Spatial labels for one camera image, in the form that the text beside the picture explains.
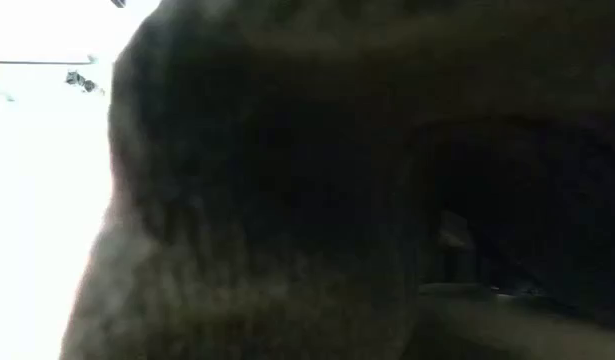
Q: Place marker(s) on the blue-grey denim cap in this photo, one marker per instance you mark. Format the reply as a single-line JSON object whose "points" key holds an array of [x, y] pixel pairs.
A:
{"points": [[312, 175]]}

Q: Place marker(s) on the black overhead frame beam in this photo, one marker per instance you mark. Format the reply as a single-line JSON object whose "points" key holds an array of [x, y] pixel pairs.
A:
{"points": [[37, 62]]}

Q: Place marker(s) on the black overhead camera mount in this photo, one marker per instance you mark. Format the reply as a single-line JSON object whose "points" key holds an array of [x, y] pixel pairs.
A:
{"points": [[118, 3]]}

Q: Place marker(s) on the black ceiling camera cluster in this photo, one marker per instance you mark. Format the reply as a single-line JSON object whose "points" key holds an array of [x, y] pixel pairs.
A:
{"points": [[83, 81]]}

